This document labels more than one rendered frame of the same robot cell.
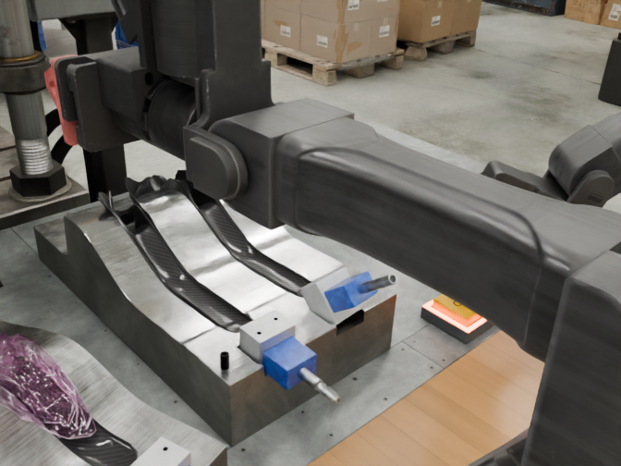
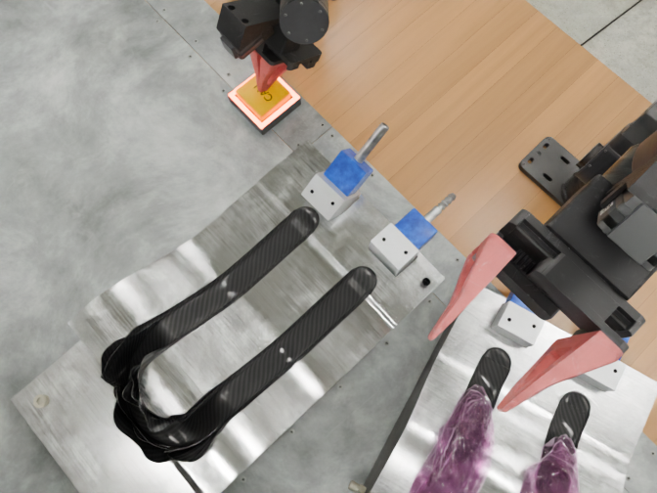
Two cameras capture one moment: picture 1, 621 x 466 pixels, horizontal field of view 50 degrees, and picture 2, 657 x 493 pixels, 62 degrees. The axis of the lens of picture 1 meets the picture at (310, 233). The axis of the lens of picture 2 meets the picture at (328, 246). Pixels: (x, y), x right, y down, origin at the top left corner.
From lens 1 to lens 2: 72 cm
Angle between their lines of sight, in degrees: 61
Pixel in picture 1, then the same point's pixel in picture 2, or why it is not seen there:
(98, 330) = (290, 439)
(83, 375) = (436, 406)
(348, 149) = not seen: outside the picture
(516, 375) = (336, 74)
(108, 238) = (253, 431)
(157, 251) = (250, 377)
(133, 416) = (454, 359)
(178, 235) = (225, 356)
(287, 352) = (416, 230)
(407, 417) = (388, 160)
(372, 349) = not seen: hidden behind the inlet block
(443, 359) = (321, 125)
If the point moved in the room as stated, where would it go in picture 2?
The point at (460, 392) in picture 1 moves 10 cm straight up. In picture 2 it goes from (359, 118) to (362, 83)
